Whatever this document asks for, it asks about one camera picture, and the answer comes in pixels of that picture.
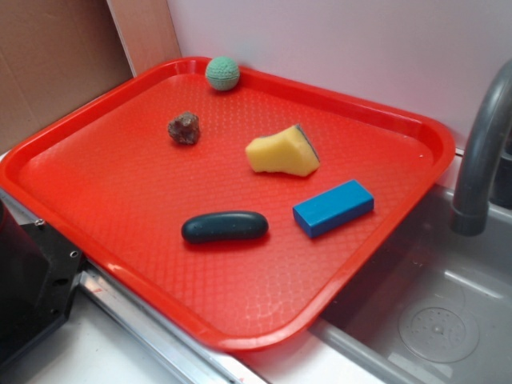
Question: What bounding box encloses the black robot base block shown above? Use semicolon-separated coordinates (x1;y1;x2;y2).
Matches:
1;204;83;370

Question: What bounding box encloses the yellow sponge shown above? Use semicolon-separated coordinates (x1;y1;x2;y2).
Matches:
245;124;320;177

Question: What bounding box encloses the brown rough rock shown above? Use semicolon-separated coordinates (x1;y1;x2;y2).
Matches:
167;111;201;146

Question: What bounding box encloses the dark green oblong stone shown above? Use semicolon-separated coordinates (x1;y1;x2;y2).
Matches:
181;210;269;244

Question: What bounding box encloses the green knitted ball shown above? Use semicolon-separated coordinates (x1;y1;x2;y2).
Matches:
205;56;240;91

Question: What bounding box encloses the blue rectangular block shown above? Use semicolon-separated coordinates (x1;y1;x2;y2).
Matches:
293;180;374;238

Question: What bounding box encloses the grey plastic sink basin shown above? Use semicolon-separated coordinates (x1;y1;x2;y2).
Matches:
311;186;511;383

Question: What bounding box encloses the red plastic tray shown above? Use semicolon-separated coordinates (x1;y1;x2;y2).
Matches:
1;58;455;351

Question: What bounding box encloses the grey curved faucet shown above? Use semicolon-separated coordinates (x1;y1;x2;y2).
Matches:
450;61;511;236

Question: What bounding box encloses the silver metal rail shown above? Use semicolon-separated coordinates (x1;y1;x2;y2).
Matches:
0;187;257;384

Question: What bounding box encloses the brown cardboard panel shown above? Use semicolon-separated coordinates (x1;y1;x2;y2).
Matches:
1;1;132;152

